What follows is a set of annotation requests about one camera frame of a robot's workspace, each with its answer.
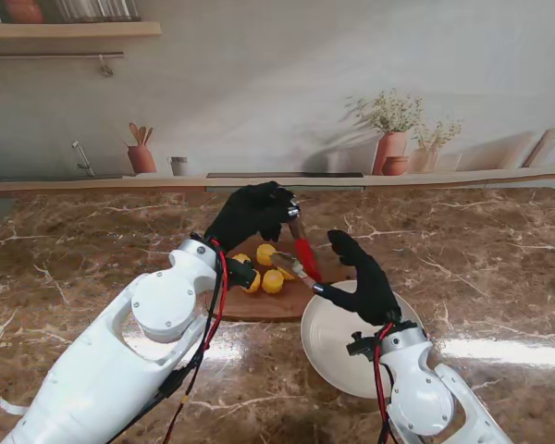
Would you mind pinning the brown wooden cutting board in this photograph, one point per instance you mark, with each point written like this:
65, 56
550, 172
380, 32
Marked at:
268, 307

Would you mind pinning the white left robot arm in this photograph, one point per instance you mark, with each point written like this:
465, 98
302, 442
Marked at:
97, 370

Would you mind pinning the yellow corn chunk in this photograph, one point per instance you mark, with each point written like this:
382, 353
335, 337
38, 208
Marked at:
254, 284
287, 274
239, 257
273, 281
265, 254

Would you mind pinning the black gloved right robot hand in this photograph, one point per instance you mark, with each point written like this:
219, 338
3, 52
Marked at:
372, 291

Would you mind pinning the printed kitchen scene backdrop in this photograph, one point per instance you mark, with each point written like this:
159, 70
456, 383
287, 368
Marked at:
259, 92

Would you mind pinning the white round plate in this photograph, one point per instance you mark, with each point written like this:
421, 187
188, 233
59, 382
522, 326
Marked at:
333, 351

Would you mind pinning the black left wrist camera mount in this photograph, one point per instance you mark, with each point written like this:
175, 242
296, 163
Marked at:
240, 273

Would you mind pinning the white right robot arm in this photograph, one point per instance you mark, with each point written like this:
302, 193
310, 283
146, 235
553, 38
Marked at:
421, 402

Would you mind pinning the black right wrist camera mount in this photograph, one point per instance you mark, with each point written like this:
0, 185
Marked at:
363, 346

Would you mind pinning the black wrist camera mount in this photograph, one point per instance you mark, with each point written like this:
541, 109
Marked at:
240, 273
363, 346

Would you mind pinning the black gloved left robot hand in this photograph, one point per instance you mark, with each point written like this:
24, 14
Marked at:
250, 213

